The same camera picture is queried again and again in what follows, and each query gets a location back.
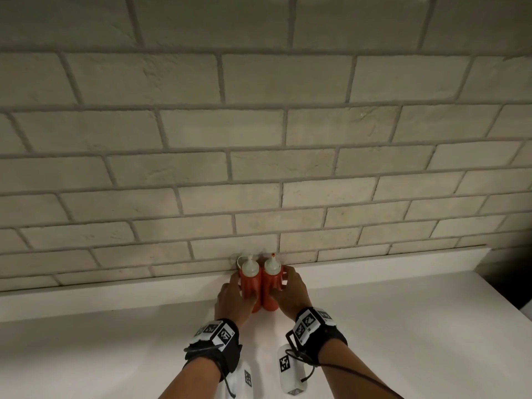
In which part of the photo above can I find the person's left hand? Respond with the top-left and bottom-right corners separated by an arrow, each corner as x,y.
214,272 -> 260,329

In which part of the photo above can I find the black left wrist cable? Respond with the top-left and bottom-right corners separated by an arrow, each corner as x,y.
185,344 -> 238,398

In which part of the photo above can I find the person's right forearm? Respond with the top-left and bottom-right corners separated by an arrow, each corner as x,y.
318,339 -> 404,399

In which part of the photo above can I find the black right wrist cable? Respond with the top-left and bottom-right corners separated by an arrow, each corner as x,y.
287,332 -> 402,399

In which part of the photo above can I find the black left wristband with markers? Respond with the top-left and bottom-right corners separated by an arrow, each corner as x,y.
183,319 -> 243,375

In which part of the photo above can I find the red squeeze bottle white tip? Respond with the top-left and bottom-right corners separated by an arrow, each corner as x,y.
237,254 -> 263,314

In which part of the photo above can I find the person's right hand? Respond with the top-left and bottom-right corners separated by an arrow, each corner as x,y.
272,265 -> 313,321

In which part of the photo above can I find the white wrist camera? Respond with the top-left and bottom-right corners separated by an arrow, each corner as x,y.
277,344 -> 309,397
224,360 -> 254,399

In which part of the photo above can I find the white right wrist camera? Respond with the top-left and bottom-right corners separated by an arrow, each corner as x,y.
277,344 -> 309,397

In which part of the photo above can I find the person's left forearm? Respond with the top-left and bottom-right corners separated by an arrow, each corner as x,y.
157,357 -> 223,399

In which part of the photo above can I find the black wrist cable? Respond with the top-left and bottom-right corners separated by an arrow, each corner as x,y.
287,332 -> 402,399
185,344 -> 238,398

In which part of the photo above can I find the white countertop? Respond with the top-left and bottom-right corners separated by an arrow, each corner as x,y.
0,244 -> 532,399

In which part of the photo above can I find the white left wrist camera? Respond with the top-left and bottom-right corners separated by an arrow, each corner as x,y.
224,360 -> 254,399

